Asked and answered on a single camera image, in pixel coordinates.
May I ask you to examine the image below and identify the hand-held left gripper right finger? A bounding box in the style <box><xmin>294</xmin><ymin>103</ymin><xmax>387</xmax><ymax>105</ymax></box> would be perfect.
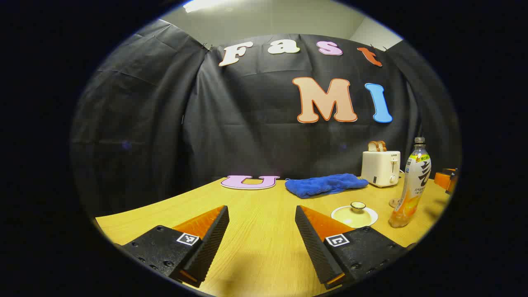
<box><xmin>295</xmin><ymin>205</ymin><xmax>409</xmax><ymax>289</ymax></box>

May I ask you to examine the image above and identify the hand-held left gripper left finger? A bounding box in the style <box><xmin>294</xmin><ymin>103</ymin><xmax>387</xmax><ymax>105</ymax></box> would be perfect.
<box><xmin>120</xmin><ymin>205</ymin><xmax>230</xmax><ymax>288</ymax></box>

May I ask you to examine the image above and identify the clear labelled water bottle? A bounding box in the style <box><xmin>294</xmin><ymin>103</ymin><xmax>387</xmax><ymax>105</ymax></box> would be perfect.
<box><xmin>389</xmin><ymin>137</ymin><xmax>432</xmax><ymax>229</ymax></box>

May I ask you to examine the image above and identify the cream teacup lid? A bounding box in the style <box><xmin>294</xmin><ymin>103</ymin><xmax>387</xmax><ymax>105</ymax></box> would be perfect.
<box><xmin>339</xmin><ymin>201</ymin><xmax>372</xmax><ymax>226</ymax></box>

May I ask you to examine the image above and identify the blue towel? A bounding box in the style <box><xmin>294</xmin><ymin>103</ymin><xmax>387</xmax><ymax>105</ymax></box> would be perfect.
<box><xmin>285</xmin><ymin>173</ymin><xmax>369</xmax><ymax>199</ymax></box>

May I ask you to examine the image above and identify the purple paper cutout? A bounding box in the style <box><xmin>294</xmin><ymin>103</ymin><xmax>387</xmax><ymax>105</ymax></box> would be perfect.
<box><xmin>220</xmin><ymin>175</ymin><xmax>280</xmax><ymax>190</ymax></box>

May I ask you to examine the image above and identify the white toaster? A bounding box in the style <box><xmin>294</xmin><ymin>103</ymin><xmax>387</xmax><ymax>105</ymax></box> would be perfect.
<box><xmin>361</xmin><ymin>150</ymin><xmax>401</xmax><ymax>188</ymax></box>

